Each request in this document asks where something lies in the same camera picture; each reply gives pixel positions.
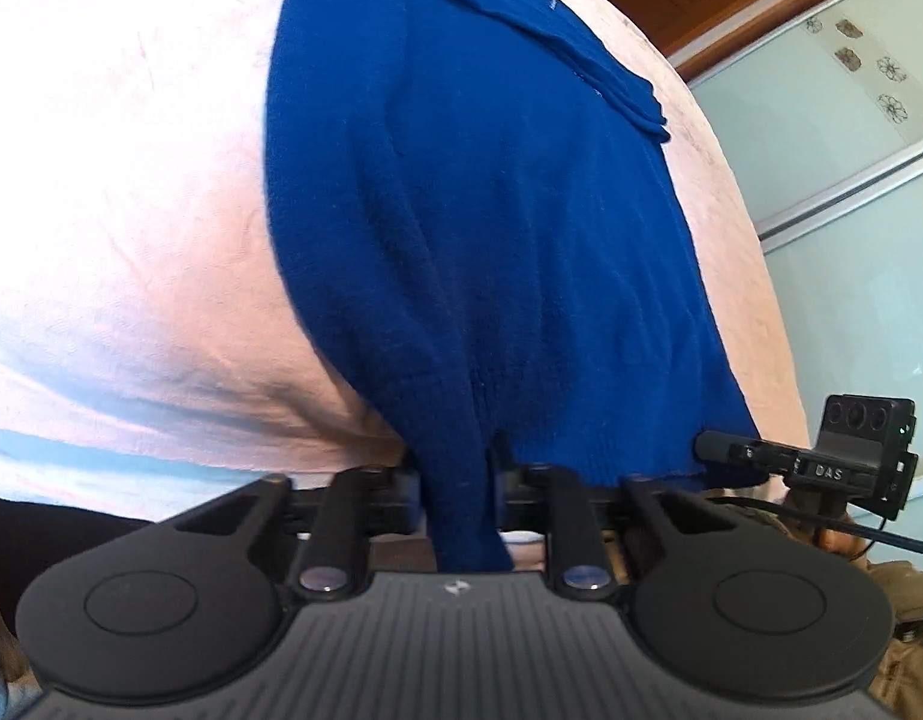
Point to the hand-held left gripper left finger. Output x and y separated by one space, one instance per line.
395 501

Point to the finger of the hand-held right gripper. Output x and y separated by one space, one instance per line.
738 451

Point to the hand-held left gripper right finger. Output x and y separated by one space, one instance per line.
523 499

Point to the blue beaded sweater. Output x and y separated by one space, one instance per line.
491 240

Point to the person's khaki clothing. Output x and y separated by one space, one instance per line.
911 615

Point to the glass sliding wardrobe door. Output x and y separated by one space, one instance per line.
858 225

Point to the light blue bed sheet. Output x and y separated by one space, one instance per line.
94 457

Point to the pink blanket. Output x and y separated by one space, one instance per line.
116 202

